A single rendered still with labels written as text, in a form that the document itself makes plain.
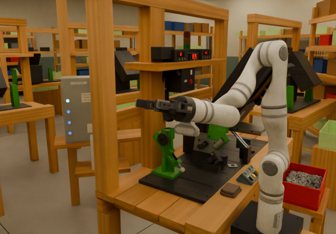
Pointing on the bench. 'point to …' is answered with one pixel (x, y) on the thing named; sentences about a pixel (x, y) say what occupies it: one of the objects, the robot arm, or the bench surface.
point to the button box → (247, 176)
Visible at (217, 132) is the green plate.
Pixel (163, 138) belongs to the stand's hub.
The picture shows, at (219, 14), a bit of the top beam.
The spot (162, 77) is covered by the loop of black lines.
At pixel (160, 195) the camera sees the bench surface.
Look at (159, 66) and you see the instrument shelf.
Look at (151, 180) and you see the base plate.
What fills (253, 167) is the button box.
